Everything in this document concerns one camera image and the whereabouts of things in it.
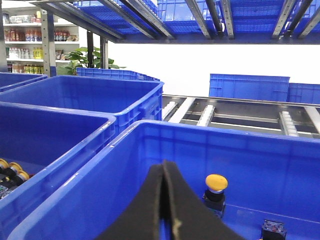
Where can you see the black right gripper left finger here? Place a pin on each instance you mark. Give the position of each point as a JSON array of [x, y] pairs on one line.
[[141, 219]]

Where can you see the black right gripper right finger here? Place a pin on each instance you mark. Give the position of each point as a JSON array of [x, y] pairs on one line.
[[184, 216]]

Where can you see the yellow mushroom push button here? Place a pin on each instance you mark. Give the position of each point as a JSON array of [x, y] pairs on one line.
[[214, 196]]

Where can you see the red push button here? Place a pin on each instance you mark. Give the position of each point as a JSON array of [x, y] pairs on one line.
[[273, 230]]

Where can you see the right blue plastic bin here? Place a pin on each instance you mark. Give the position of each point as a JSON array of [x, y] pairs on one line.
[[272, 177]]

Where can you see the blue plastic bin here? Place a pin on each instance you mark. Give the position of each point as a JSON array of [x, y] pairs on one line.
[[49, 144], [272, 177]]

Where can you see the rear left blue bin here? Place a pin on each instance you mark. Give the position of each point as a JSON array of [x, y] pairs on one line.
[[128, 100]]

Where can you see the left blue plastic bin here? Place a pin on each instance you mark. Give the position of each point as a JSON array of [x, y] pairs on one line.
[[49, 144]]

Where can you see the yellow push button behind centre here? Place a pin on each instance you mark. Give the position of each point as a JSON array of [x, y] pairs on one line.
[[22, 176]]

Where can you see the yellow push button left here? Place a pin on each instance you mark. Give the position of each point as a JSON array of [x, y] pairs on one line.
[[14, 168]]

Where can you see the roller conveyor shelf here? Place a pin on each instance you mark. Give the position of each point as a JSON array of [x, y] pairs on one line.
[[260, 116]]

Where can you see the rear right blue bin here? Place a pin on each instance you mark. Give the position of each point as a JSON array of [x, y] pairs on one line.
[[115, 74]]

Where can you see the blue crate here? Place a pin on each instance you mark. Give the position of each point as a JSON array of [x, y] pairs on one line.
[[249, 87], [303, 93]]

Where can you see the far right blue crate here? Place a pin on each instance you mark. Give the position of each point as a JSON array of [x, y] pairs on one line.
[[303, 93]]

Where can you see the green potted plant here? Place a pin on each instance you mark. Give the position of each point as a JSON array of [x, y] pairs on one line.
[[79, 58]]

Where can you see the far left blue bin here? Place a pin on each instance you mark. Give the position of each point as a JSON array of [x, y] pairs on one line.
[[9, 80]]

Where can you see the overhead roller shelf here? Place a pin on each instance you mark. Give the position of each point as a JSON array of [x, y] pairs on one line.
[[283, 22]]

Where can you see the white goods shelf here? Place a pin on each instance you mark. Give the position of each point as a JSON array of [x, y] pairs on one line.
[[23, 38]]

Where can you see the grey shelf upright post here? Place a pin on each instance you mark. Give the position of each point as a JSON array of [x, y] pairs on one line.
[[48, 43]]

